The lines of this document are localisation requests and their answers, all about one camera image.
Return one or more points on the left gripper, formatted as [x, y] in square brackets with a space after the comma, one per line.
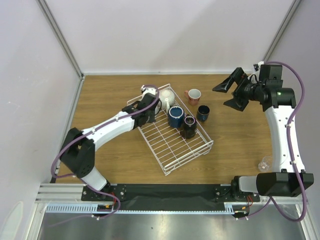
[152, 119]

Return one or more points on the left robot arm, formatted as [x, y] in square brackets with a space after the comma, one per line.
[80, 146]

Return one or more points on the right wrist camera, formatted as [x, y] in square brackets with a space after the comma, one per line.
[257, 66]

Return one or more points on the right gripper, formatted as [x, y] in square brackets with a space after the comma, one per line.
[240, 88]

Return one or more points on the white speckled mug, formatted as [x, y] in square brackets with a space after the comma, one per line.
[167, 98]

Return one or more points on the aluminium cable duct rail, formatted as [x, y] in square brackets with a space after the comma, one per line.
[72, 208]

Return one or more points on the white wire dish rack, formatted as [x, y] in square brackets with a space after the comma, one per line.
[169, 148]

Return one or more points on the red mug white interior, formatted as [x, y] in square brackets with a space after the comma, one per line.
[193, 96]

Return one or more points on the clear wine glass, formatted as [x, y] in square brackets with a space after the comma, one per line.
[266, 164]

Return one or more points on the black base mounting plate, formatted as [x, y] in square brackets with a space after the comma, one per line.
[177, 197]

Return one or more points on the dark blue enamel mug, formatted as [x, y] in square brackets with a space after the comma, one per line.
[176, 116]

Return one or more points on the black mug white interior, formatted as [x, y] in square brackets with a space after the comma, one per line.
[188, 127]

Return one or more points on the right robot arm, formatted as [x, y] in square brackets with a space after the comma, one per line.
[288, 177]

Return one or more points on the small dark blue cup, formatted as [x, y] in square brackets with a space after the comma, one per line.
[203, 112]

